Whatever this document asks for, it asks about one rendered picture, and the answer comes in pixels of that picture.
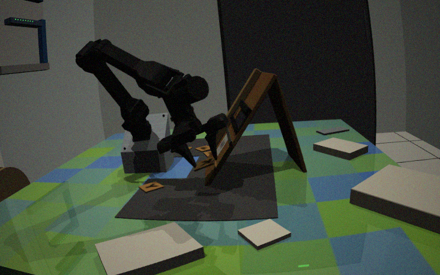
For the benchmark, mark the white paper ticket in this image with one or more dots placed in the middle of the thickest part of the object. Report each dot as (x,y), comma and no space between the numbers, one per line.
(220,147)

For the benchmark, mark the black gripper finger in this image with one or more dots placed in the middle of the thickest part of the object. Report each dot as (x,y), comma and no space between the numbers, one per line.
(184,151)
(211,139)

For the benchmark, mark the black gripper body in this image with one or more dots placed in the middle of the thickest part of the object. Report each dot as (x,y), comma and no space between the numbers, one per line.
(215,123)

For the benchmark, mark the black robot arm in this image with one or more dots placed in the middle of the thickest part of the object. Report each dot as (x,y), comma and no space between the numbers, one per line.
(153,78)

